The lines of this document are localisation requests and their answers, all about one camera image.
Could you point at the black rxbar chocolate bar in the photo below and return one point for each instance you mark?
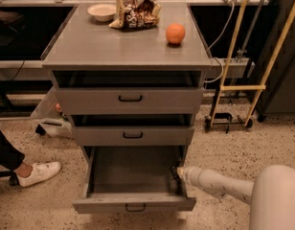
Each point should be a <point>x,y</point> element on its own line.
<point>174,172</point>

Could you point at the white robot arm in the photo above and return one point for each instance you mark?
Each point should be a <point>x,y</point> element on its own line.
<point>271,196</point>

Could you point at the grey middle drawer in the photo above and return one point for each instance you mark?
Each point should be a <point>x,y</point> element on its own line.
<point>132,136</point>

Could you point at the grey drawer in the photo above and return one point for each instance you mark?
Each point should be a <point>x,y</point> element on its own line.
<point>132,136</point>
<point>79,101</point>
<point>133,180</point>

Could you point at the grey bottom drawer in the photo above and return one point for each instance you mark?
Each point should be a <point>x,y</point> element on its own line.
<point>133,180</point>

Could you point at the grey drawer cabinet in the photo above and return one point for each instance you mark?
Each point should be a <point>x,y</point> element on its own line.
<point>92,55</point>

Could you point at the grey top drawer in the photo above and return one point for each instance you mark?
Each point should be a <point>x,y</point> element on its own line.
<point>79,101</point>

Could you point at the yellow hand truck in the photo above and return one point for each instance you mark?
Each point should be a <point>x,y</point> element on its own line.
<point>210,120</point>

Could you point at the clear plastic bag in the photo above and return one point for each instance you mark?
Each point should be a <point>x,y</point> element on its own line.
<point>49,119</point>

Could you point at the orange fruit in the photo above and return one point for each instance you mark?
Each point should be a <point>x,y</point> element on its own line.
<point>175,33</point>

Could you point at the white sneaker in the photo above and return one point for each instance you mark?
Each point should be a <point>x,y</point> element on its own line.
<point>40,173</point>

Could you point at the brown chip bag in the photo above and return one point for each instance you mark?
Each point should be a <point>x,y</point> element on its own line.
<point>136,14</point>

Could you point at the black trouser leg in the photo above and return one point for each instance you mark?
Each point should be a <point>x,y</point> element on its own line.
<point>10,157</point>

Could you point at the white bowl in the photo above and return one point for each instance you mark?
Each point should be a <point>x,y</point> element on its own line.
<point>102,12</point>

